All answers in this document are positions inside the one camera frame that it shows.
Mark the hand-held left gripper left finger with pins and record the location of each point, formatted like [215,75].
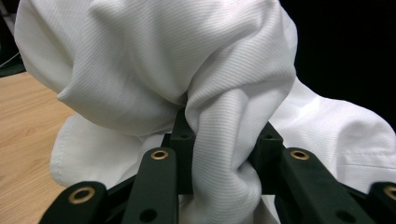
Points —
[184,161]

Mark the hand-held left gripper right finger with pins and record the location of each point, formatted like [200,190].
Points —
[268,161]

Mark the white cloth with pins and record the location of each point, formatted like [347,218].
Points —
[155,62]

